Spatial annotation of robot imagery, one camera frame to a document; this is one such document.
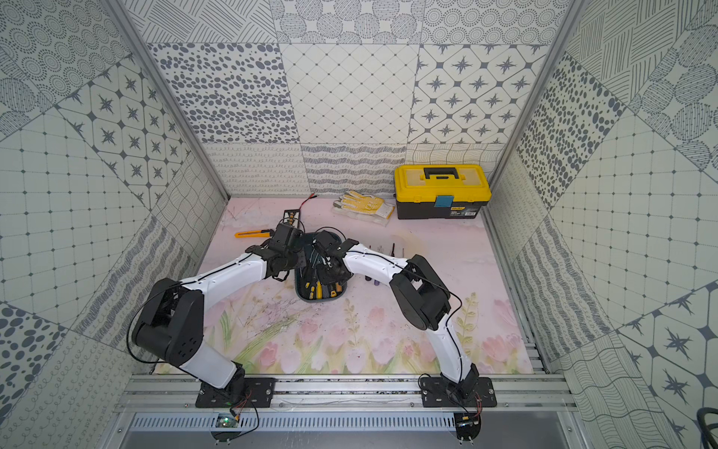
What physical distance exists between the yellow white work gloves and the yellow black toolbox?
7 cm

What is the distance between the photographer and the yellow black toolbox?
1031 mm

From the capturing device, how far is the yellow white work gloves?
117cm
